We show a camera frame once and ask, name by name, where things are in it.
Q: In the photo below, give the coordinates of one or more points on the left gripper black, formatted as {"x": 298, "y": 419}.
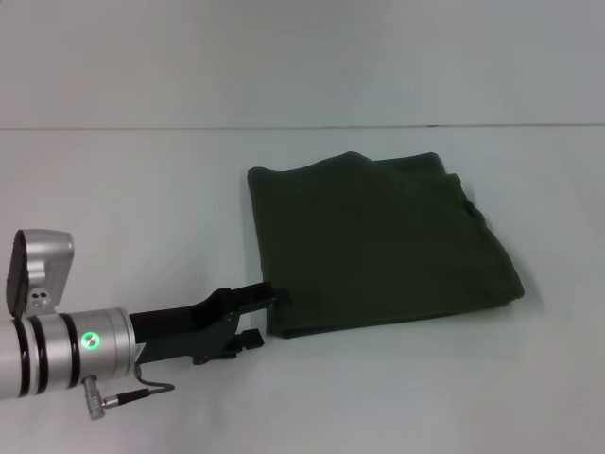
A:
{"x": 189, "y": 331}

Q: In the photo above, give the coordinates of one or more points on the dark green shirt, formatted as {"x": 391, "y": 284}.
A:
{"x": 378, "y": 246}

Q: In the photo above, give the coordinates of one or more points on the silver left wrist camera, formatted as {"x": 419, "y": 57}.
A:
{"x": 42, "y": 265}

